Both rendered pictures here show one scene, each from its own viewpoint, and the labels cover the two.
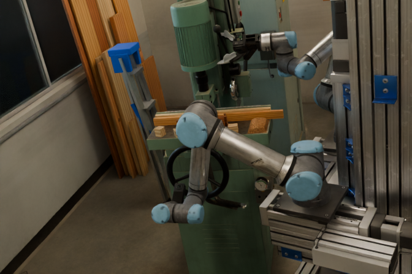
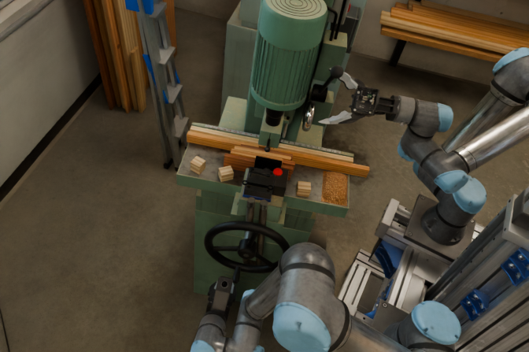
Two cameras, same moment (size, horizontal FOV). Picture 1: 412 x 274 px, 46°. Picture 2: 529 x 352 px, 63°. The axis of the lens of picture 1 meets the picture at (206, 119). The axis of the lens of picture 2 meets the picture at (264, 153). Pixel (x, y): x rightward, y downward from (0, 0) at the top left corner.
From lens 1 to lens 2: 128 cm
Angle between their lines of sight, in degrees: 27
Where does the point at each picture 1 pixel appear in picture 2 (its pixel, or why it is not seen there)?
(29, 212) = not seen: outside the picture
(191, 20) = (297, 42)
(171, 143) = (212, 186)
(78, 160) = (59, 87)
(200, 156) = not seen: hidden behind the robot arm
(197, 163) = (272, 303)
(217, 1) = not seen: outside the picture
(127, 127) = (127, 56)
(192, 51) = (279, 83)
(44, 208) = (9, 156)
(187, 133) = (294, 340)
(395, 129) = not seen: outside the picture
